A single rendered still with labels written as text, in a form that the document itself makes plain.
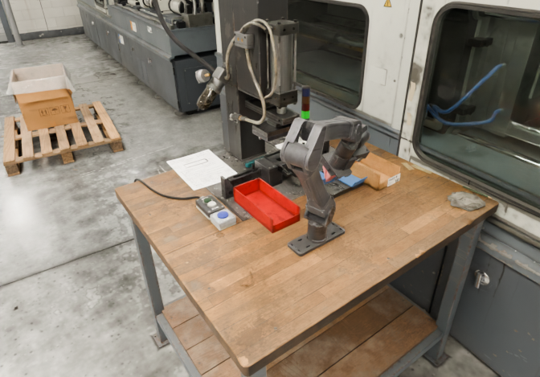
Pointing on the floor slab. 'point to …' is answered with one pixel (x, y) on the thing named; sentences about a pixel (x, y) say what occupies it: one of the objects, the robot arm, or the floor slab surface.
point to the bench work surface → (303, 279)
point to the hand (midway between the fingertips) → (327, 179)
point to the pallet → (10, 160)
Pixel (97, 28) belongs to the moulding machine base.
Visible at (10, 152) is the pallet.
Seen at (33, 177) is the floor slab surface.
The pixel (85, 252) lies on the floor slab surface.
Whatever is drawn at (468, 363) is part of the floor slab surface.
